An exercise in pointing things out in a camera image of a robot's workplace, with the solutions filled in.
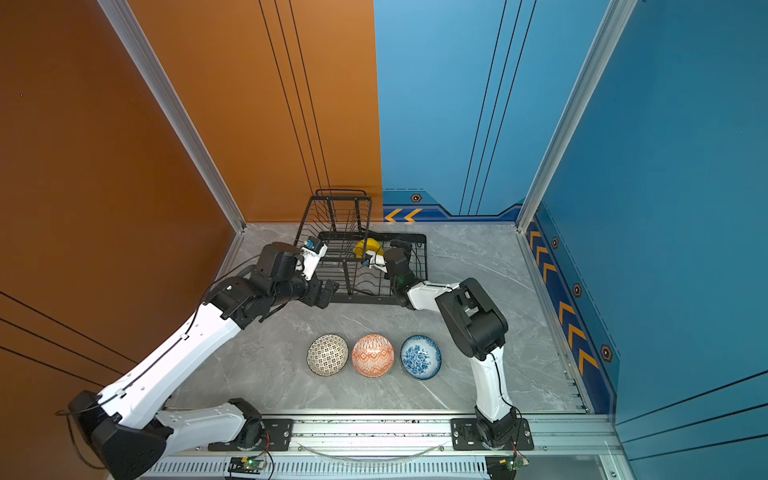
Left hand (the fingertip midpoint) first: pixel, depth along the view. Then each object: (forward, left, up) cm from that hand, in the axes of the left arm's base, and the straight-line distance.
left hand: (324, 275), depth 75 cm
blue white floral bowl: (-12, -26, -21) cm, 36 cm away
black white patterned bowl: (-11, +2, -24) cm, 27 cm away
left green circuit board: (-37, +17, -27) cm, 49 cm away
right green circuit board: (-36, -47, -24) cm, 63 cm away
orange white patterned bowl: (-12, -12, -23) cm, 28 cm away
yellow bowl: (+25, -8, -16) cm, 31 cm away
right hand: (+22, -19, -13) cm, 32 cm away
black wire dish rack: (+30, 0, -9) cm, 31 cm away
